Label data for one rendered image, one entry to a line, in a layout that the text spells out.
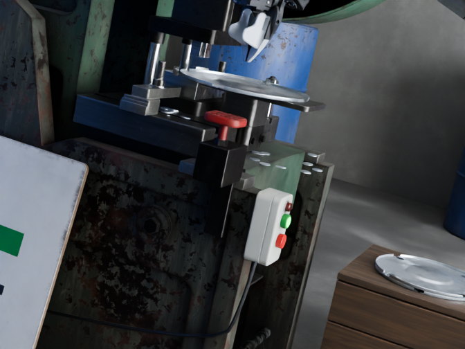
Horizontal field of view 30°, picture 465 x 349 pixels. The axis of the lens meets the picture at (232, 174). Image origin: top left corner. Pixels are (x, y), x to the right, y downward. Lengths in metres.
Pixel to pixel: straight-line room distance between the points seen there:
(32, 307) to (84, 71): 0.51
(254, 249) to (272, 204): 0.09
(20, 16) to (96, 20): 0.16
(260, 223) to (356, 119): 3.65
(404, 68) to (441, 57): 0.22
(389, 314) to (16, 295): 0.92
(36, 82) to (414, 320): 1.07
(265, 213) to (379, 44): 3.65
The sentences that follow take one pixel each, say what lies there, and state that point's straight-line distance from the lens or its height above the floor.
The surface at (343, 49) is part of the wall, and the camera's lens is 5.26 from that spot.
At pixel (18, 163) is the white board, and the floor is 0.55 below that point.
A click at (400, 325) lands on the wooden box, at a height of 0.27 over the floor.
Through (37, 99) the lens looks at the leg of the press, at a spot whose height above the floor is 0.68.
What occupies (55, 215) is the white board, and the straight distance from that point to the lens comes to 1.78.
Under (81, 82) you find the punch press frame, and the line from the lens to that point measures 1.89.
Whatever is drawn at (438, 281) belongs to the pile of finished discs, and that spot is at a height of 0.37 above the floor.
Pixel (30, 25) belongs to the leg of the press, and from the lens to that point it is 1.85.
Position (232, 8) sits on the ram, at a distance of 1.86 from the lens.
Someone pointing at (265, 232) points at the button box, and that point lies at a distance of 1.63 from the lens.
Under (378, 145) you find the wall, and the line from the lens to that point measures 5.23.
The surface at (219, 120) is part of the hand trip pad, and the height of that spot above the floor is 0.75.
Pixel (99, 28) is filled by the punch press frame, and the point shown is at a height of 0.84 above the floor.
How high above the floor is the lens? 0.98
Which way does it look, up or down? 12 degrees down
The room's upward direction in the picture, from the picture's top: 12 degrees clockwise
